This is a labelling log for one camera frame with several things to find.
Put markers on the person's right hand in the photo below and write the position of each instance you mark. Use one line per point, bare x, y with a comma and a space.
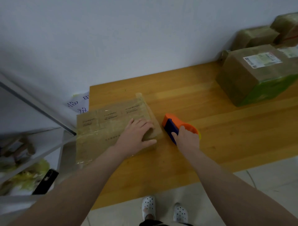
188, 142

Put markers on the yellow plastic bag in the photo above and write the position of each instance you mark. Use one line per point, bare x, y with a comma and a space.
25, 174

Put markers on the cube red-printed cardboard box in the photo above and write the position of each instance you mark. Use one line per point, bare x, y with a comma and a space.
291, 50

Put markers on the grey metal shelf rack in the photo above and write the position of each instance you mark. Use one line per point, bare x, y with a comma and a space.
32, 105

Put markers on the black mobile phone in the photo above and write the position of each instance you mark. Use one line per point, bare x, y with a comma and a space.
45, 181

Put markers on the small open-flap cardboard box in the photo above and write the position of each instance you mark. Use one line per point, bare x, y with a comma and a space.
255, 37

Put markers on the squat red-printed cardboard box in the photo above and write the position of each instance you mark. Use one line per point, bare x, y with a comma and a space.
286, 25

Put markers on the blue orange tape dispenser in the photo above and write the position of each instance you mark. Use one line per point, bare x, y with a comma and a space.
171, 123

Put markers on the person's left hand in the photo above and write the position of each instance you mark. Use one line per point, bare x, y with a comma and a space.
135, 137

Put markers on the white paper wall sign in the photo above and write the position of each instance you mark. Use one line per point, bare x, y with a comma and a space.
79, 103

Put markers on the wooden table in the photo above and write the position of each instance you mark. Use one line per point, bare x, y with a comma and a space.
219, 125

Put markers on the box barcode label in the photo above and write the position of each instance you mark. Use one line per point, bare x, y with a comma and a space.
224, 57

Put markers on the person's right forearm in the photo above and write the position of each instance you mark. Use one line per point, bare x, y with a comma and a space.
237, 191

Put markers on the large green-printed cardboard box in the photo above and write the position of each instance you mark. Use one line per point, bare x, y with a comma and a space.
254, 77

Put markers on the person's striped clothing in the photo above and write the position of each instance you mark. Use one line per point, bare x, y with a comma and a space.
163, 223

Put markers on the stack of cardboard boxes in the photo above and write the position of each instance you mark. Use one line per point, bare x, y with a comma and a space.
100, 128

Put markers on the white perforated clog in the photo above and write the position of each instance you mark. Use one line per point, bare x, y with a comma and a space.
180, 213
148, 207

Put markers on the person's left forearm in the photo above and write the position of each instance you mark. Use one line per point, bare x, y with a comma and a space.
67, 195

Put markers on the small open carton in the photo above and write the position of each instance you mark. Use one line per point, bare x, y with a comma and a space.
18, 148

